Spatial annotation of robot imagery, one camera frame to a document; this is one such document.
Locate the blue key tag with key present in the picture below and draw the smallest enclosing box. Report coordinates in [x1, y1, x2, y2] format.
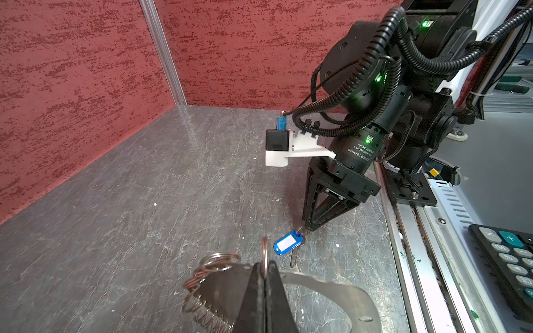
[273, 226, 310, 268]

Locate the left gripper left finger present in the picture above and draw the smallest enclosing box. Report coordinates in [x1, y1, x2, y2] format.
[233, 263, 266, 333]

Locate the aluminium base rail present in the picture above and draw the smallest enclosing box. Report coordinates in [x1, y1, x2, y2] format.
[374, 162, 517, 333]

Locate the black desk calculator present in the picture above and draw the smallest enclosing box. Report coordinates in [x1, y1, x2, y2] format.
[468, 224, 532, 323]

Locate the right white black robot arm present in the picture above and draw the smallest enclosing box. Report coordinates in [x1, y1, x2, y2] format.
[292, 1, 532, 231]

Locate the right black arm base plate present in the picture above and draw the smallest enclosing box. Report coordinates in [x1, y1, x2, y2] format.
[382, 166, 437, 207]

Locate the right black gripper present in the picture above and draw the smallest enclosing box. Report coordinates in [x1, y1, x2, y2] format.
[303, 85, 412, 231]

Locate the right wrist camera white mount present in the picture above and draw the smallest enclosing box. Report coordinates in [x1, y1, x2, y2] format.
[265, 116, 336, 167]

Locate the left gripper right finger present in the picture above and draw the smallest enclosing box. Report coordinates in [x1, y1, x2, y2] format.
[265, 261, 298, 333]

